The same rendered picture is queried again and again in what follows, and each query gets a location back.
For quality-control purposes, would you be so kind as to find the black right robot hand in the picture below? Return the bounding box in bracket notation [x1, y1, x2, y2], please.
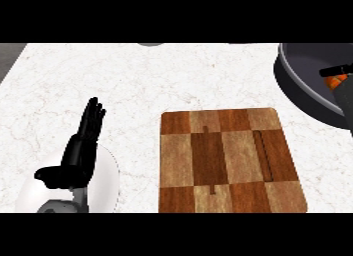
[317, 56, 353, 78]

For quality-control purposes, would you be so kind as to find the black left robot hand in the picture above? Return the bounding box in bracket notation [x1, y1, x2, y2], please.
[32, 96, 108, 190]

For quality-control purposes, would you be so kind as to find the orange squash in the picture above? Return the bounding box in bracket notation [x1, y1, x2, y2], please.
[325, 74, 350, 92]

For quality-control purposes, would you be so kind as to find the dark grey pot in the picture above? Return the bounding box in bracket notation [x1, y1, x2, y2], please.
[273, 42, 353, 131]

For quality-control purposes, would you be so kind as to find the checkered wooden cutting board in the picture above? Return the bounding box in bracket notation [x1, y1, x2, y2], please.
[156, 107, 310, 214]

